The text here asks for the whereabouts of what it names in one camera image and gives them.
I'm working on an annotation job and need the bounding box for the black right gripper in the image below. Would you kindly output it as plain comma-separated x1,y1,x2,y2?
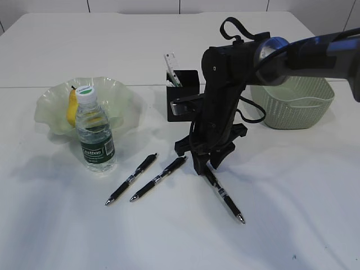
175,42,263,174

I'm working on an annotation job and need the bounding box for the black gel pen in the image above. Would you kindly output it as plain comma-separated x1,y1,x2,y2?
105,153,158,206
129,156,187,203
204,166,246,224

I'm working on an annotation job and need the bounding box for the yellow utility knife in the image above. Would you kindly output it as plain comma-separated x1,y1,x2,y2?
165,80,177,87

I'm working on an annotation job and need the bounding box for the clear plastic ruler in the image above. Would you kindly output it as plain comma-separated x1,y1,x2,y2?
164,52,179,75

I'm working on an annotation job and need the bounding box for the clear water bottle green label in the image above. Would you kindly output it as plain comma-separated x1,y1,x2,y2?
75,85,115,172

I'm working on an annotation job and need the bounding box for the yellow pear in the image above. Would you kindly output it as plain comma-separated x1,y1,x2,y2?
66,85,78,127

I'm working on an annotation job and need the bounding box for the mint green utility knife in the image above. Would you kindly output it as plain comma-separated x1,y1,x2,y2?
170,71,182,87

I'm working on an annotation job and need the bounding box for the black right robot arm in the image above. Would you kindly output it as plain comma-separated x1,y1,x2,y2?
171,29,359,175

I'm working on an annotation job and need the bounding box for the black square pen holder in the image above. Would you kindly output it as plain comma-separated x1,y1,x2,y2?
166,69,208,123

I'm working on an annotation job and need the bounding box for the light green wavy glass plate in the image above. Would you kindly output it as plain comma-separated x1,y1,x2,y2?
34,76,146,138

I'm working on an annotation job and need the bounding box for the sage green woven plastic basket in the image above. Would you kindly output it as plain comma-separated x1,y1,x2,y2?
250,76,335,130

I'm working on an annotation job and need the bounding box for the black wrist camera on gripper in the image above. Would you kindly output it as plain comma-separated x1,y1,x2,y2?
170,93,205,116

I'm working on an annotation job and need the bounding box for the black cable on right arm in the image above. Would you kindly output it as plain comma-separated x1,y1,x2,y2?
188,17,360,152

